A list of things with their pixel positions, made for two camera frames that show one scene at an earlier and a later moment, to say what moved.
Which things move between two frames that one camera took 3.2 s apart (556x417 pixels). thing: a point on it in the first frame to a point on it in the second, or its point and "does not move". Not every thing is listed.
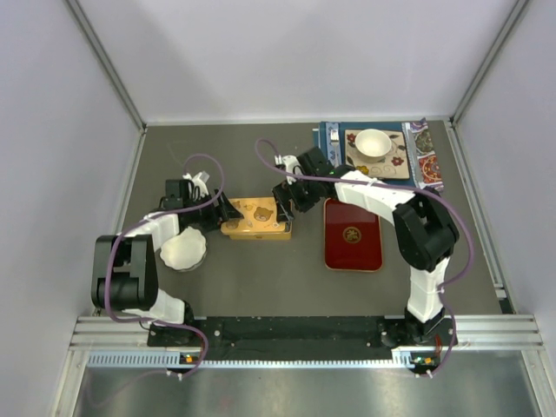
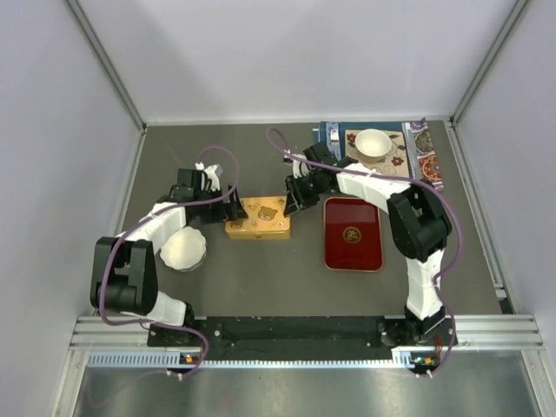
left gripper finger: x=218 y=206 to x=232 y=208
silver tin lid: x=260 y=215 does not move
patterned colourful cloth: x=430 y=172 does not move
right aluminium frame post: x=495 y=48 does not move
